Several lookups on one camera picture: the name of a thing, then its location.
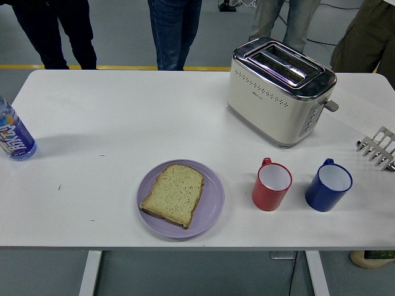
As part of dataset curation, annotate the slice of brown bread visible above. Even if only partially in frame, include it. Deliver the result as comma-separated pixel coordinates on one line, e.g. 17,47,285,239
139,164,206,230

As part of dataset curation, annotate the cream and chrome toaster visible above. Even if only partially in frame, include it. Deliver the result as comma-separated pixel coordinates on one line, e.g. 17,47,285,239
226,36,339,150

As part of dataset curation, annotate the lilac round plate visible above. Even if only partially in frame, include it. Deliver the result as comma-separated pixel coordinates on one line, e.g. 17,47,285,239
136,158,225,239

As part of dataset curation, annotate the red enamel mug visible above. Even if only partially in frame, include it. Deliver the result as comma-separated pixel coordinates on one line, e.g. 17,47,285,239
251,157,293,212

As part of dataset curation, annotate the person in blue jeans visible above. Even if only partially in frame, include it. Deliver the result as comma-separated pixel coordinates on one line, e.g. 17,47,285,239
147,0,203,72

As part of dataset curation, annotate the blue enamel mug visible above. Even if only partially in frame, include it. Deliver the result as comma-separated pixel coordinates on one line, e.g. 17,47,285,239
304,158,353,213

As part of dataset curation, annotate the grey box under table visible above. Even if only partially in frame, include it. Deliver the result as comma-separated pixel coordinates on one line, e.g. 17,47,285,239
270,251,297,260

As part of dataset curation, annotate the black power strip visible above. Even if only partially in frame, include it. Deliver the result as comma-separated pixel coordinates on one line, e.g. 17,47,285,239
217,0,238,12

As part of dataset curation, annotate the white paper sheet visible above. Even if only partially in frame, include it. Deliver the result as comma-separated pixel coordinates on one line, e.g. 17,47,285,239
319,83,382,143

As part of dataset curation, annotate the person in grey trousers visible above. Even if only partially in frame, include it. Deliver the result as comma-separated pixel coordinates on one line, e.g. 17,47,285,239
248,0,318,53

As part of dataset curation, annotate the white table leg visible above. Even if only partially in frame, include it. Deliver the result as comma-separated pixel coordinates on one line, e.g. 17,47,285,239
78,250,103,296
305,250,330,296

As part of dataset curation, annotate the person in black trousers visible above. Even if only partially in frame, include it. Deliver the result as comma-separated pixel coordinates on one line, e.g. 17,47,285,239
12,0,98,70

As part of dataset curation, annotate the metal toast rack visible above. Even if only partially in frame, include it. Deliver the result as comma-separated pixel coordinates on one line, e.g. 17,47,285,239
356,126,395,172

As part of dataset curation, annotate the blue-label plastic drink bottle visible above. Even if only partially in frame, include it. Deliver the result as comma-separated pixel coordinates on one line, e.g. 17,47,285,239
0,94,38,162

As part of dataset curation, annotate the beige shoe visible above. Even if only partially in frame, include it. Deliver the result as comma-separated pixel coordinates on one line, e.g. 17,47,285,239
349,250,395,268

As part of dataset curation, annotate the person in olive trousers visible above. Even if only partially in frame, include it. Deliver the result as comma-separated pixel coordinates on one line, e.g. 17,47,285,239
330,0,395,90

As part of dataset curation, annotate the black table control panel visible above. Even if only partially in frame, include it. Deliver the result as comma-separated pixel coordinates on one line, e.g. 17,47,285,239
364,250,395,259

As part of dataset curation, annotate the black cable under table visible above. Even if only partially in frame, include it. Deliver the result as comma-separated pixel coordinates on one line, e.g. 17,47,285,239
288,251,299,296

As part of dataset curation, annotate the black floor cable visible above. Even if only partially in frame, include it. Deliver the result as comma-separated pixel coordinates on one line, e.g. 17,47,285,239
277,14,339,47

